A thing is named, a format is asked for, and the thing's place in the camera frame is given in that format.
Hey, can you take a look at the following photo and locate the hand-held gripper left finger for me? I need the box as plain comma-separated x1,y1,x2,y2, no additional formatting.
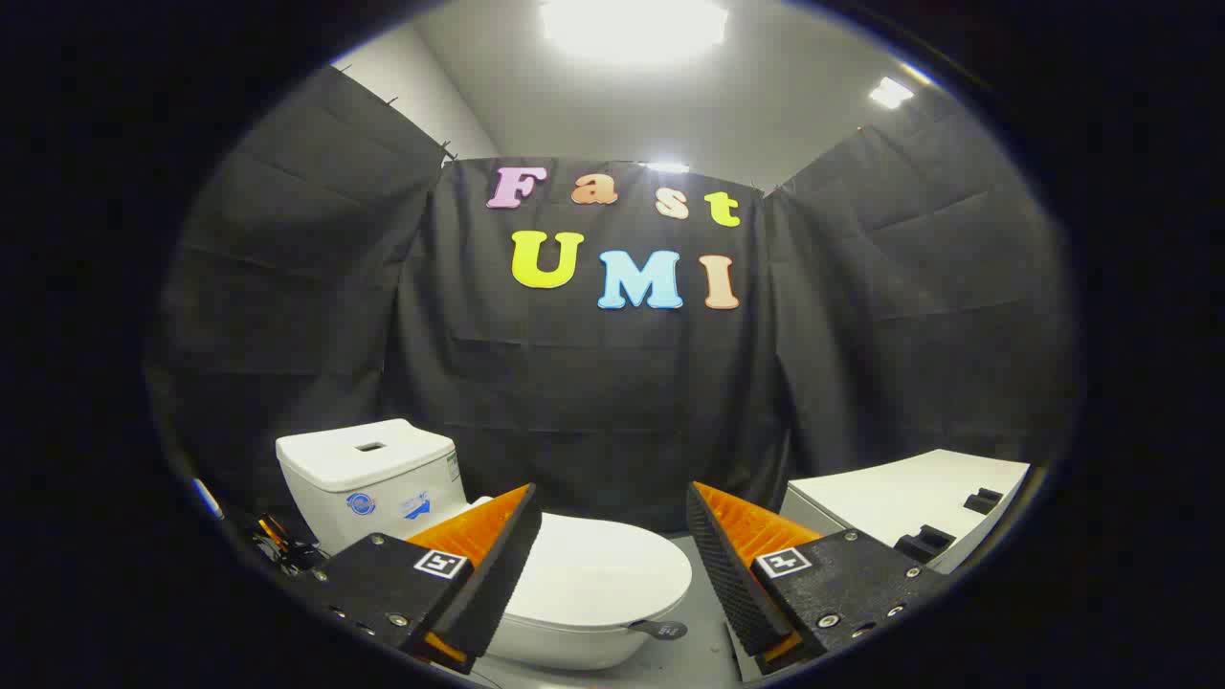
311,483,544,676

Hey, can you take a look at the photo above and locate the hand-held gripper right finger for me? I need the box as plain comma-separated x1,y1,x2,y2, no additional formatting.
686,481,950,676

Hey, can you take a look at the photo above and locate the white toilet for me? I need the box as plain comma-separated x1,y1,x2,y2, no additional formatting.
276,418,673,672

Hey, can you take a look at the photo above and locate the white cabinet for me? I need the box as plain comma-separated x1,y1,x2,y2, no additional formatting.
780,448,1032,576

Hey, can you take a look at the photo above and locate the black backdrop cloth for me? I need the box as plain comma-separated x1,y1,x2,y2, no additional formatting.
144,65,1082,537

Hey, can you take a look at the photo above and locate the large ceiling light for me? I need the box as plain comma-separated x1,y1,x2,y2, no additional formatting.
539,0,730,64

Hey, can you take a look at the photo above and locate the bundle of cables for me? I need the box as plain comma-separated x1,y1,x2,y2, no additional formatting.
249,512,328,577

